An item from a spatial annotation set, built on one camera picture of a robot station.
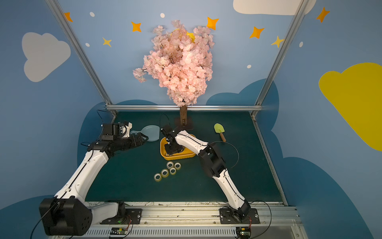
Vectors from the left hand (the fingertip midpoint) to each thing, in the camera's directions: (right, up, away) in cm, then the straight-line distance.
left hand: (141, 138), depth 82 cm
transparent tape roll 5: (+19, -18, +10) cm, 28 cm away
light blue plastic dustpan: (-2, +3, +28) cm, 28 cm away
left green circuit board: (-8, -45, -10) cm, 47 cm away
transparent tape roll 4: (+14, -18, +11) cm, 25 cm away
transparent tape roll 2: (+12, -22, +7) cm, 26 cm away
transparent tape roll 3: (+16, -21, +9) cm, 28 cm away
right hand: (+15, -10, +15) cm, 24 cm away
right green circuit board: (+54, -47, -9) cm, 72 cm away
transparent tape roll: (+7, -24, +5) cm, 25 cm away
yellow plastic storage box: (+24, -10, +10) cm, 28 cm away
